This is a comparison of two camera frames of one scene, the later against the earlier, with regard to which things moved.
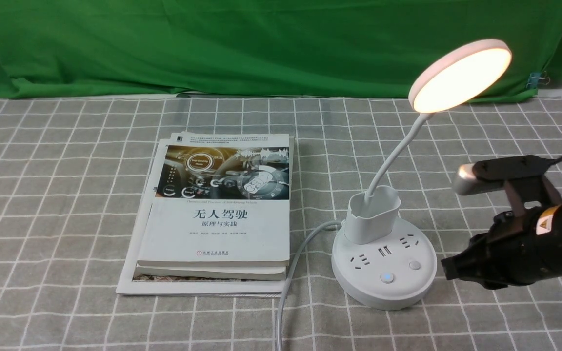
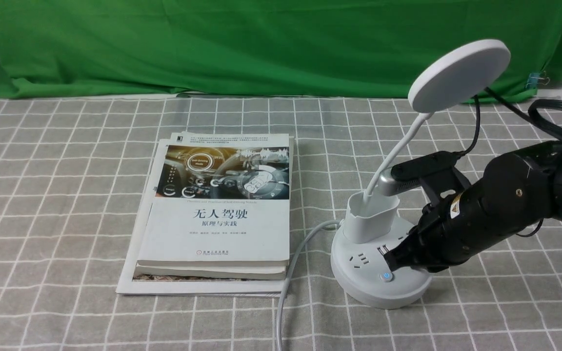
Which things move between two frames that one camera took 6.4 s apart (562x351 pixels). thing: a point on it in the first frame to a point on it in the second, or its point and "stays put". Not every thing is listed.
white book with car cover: x=217 y=199 stays put
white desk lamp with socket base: x=383 y=264 stays put
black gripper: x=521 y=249 to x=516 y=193
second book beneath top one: x=251 y=273 stays put
